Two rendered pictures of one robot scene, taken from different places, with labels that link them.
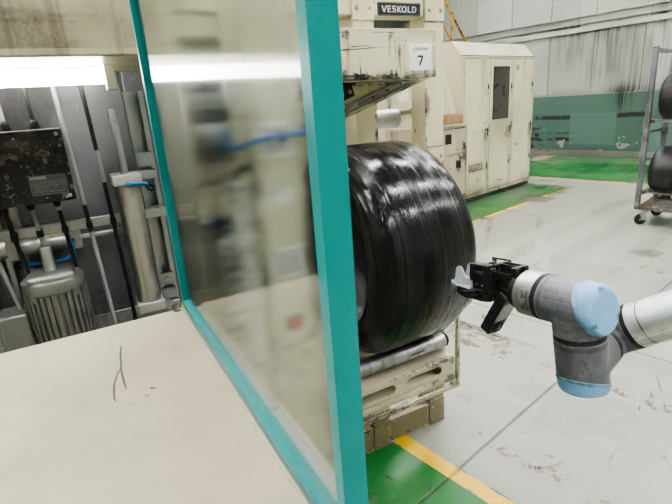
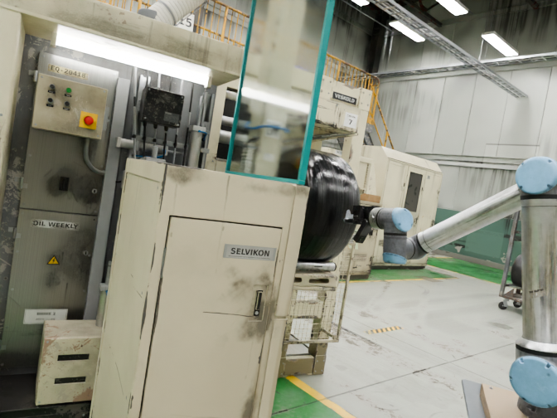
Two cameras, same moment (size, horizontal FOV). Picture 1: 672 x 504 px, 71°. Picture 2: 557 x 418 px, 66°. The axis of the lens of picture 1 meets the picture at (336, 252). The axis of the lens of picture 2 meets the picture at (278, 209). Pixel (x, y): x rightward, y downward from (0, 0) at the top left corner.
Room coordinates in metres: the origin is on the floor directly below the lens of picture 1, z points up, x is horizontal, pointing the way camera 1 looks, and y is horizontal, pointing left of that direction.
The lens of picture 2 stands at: (-0.91, 0.08, 1.26)
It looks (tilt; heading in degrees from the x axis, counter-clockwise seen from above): 3 degrees down; 359
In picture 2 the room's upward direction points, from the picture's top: 9 degrees clockwise
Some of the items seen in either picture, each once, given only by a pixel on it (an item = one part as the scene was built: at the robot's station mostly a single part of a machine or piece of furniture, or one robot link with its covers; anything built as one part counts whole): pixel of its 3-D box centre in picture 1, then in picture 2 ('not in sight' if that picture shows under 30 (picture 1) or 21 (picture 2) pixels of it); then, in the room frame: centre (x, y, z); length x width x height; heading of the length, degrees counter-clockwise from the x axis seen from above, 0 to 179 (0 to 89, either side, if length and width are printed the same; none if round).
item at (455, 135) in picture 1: (427, 177); (346, 237); (5.90, -1.22, 0.62); 0.91 x 0.58 x 1.25; 130
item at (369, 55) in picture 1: (337, 59); (306, 111); (1.60, -0.05, 1.71); 0.61 x 0.25 x 0.15; 118
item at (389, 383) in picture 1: (395, 377); (302, 278); (1.15, -0.14, 0.83); 0.36 x 0.09 x 0.06; 118
